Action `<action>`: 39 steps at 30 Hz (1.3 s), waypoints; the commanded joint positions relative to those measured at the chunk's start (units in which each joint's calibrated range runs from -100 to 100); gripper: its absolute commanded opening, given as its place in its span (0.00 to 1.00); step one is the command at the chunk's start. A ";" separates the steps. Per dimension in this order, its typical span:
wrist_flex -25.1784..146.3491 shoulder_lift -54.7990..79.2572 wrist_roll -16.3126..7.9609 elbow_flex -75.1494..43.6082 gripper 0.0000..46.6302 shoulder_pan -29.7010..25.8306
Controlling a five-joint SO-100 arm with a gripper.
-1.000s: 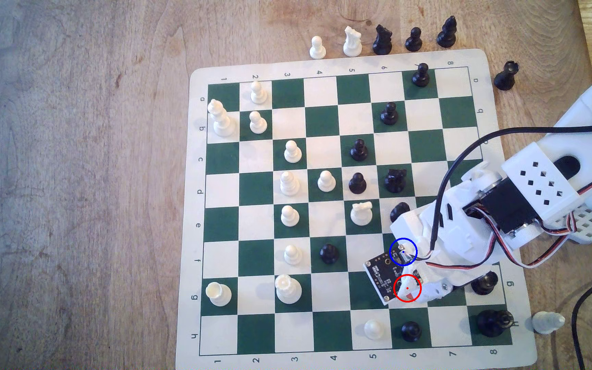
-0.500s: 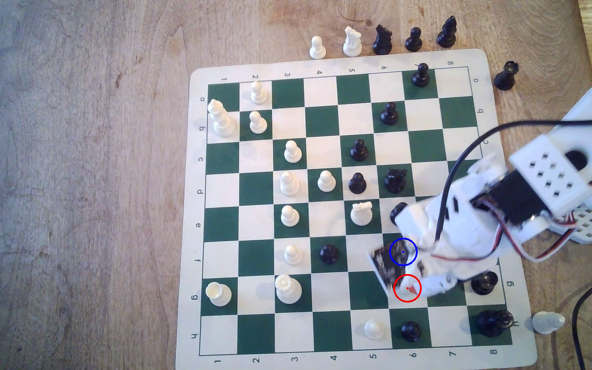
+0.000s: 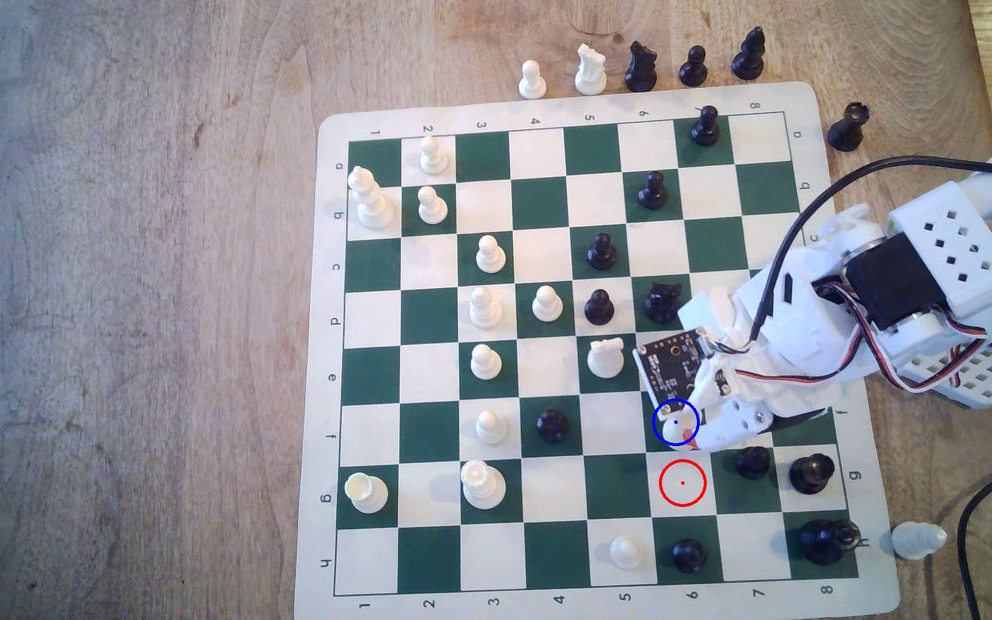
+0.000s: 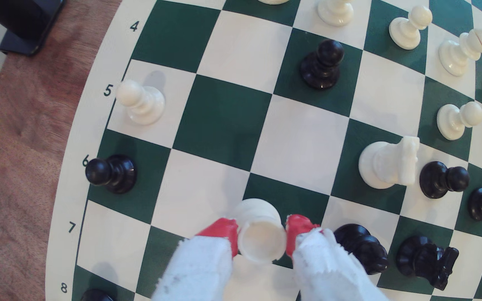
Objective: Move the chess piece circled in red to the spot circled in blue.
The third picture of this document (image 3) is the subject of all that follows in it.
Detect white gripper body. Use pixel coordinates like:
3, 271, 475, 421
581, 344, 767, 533
724, 257, 880, 384

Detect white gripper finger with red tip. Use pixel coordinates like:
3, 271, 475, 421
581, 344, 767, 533
692, 357, 739, 402
687, 389, 835, 453

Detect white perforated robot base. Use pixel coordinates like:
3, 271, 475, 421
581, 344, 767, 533
892, 336, 992, 410

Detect green white chess mat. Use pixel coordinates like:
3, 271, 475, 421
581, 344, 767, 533
293, 82, 902, 620

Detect black rook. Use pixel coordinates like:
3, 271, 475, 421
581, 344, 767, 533
827, 102, 871, 153
789, 453, 837, 495

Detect black knight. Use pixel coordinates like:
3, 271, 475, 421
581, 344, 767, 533
624, 40, 659, 93
642, 282, 684, 325

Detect white knight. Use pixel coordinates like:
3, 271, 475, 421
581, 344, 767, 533
574, 43, 608, 96
586, 338, 637, 380

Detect black king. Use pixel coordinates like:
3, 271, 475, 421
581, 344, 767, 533
799, 518, 862, 567

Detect white bishop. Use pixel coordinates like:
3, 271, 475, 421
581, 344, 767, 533
891, 522, 948, 561
468, 286, 504, 330

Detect white queen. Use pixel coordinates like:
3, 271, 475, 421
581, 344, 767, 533
460, 459, 507, 511

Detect black bishop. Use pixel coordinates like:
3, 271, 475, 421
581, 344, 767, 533
731, 26, 766, 82

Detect white rook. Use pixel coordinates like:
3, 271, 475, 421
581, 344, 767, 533
344, 472, 390, 515

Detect white king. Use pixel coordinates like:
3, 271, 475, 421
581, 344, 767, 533
348, 166, 396, 231

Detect black camera circuit board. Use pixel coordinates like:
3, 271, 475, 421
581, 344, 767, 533
634, 330, 711, 404

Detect red black white servo wires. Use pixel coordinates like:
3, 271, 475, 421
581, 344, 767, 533
715, 254, 992, 396

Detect thin black camera cable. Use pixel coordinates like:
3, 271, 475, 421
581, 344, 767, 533
750, 157, 992, 341

